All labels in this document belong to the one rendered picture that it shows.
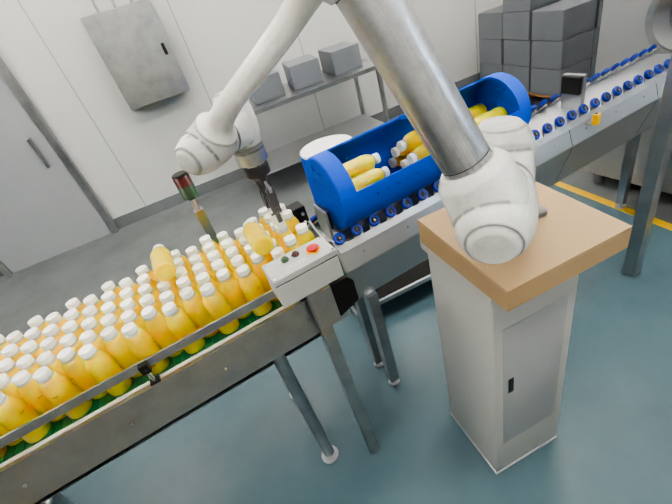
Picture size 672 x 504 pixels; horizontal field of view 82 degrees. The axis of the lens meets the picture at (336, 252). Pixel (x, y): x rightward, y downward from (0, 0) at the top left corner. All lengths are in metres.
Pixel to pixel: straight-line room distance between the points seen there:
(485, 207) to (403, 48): 0.32
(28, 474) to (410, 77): 1.39
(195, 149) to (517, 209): 0.71
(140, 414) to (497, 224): 1.12
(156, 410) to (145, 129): 3.71
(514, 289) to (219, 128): 0.77
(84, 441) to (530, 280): 1.27
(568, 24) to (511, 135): 3.72
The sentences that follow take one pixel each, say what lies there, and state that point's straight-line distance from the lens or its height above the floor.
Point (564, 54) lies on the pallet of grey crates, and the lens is 4.69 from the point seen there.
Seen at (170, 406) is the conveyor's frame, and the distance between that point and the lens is 1.38.
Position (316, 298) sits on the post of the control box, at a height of 0.95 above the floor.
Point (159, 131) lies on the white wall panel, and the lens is 4.73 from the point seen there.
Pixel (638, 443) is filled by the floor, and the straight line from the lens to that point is 2.02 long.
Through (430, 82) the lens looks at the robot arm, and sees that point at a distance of 0.74.
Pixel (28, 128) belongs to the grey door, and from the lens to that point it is 4.84.
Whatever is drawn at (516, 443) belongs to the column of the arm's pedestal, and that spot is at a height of 0.15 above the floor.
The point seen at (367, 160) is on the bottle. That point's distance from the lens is 1.43.
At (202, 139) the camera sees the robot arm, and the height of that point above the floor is 1.48.
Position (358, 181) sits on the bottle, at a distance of 1.37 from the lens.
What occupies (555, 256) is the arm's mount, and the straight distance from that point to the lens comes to 1.03.
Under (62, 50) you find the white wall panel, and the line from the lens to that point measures 4.71.
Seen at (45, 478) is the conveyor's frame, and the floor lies 0.80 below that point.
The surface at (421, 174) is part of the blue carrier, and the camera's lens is 1.44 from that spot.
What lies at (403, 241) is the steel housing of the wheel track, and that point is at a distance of 1.51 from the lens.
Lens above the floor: 1.71
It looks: 35 degrees down
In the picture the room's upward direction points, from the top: 18 degrees counter-clockwise
